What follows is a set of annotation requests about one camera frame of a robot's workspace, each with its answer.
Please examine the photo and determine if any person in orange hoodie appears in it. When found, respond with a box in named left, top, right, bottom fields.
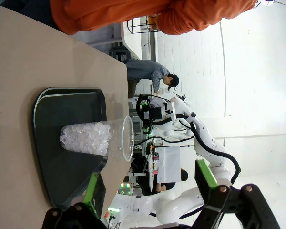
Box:
left=50, top=0, right=258, bottom=36

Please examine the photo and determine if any black stool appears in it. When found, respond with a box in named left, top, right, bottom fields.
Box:
left=111, top=47, right=129, bottom=64

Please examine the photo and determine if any black wire stand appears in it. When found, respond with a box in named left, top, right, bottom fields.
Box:
left=127, top=18, right=150, bottom=34

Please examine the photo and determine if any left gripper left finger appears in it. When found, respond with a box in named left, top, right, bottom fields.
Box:
left=41, top=172, right=108, bottom=229

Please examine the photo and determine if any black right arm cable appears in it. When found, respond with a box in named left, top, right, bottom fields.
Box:
left=154, top=114, right=242, bottom=186

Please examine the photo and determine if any person in grey shirt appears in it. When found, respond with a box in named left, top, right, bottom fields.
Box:
left=126, top=58, right=180, bottom=98

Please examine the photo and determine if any black plastic serving tray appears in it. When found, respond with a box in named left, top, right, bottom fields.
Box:
left=32, top=87, right=109, bottom=210

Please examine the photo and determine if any glass tea drink dispenser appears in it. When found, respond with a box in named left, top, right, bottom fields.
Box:
left=146, top=14, right=162, bottom=31

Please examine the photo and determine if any white table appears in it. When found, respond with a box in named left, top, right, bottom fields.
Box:
left=121, top=20, right=158, bottom=62

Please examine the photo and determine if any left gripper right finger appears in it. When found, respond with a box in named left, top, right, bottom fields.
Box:
left=190, top=159, right=281, bottom=229

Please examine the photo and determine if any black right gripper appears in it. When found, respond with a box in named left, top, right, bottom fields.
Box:
left=136, top=94, right=163, bottom=135

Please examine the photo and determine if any clear plastic cup with ice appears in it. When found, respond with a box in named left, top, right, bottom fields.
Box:
left=59, top=115, right=135, bottom=162

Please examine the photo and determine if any white cabinet box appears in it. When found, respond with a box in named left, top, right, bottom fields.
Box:
left=156, top=146, right=182, bottom=184

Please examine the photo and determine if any seated dark-haired person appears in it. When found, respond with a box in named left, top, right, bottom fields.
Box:
left=143, top=168, right=189, bottom=196

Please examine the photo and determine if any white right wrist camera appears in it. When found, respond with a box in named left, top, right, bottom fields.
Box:
left=165, top=101, right=176, bottom=124

